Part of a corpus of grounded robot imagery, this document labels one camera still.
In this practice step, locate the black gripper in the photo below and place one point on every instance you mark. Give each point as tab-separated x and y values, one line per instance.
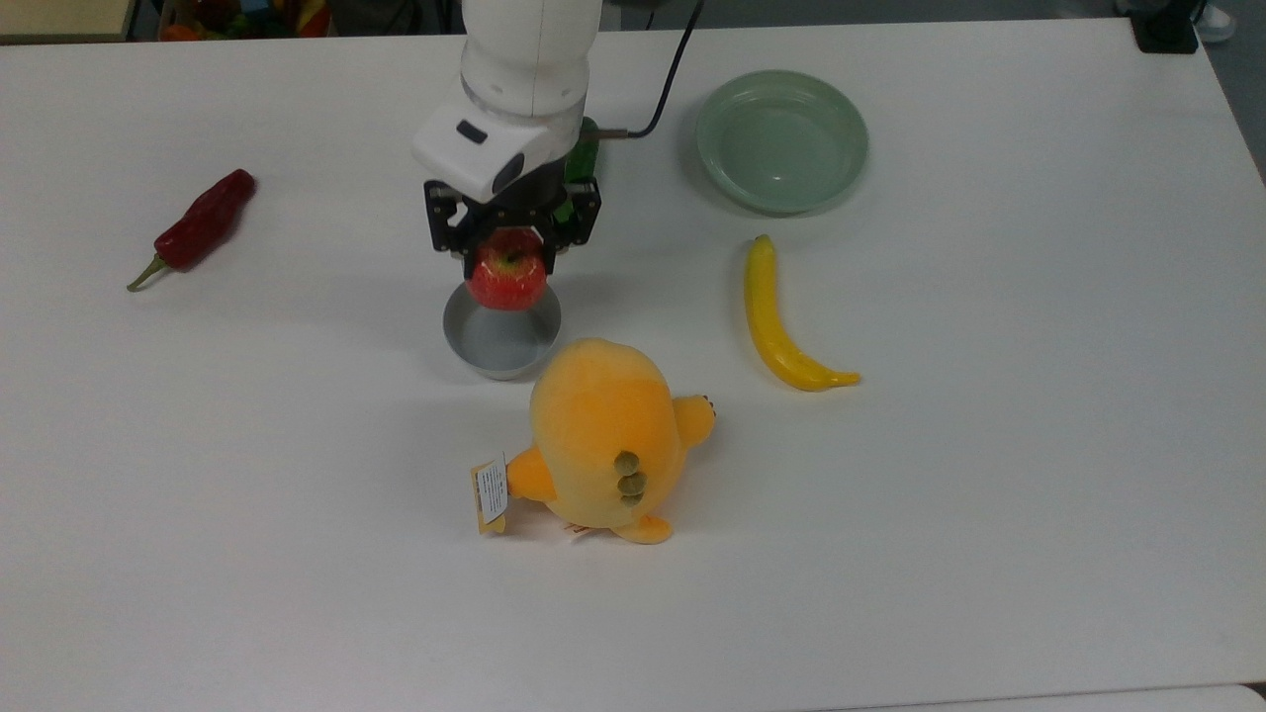
579	213

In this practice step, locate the red apple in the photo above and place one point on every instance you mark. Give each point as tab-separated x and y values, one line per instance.
506	275

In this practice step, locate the grey bowl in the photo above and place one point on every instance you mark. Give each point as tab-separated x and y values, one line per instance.
501	346

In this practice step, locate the green cucumber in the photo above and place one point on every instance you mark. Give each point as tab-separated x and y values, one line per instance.
586	158

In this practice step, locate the orange plush toy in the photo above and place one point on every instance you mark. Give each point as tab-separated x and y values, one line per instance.
603	435

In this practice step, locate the yellow banana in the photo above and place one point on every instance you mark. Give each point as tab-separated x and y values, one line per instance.
769	321

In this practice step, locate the pale green plate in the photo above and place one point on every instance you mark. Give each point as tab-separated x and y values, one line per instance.
781	140

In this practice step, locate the red chili pepper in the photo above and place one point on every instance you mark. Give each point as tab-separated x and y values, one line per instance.
203	225

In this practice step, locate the box of colourful toys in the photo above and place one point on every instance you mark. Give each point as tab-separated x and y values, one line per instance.
247	18

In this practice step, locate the wooden furniture piece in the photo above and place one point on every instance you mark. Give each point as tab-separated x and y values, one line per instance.
64	18

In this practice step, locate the black table clamp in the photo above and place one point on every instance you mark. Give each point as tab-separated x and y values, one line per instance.
1165	30

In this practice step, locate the white shoe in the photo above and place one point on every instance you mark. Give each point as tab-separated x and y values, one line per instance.
1215	20

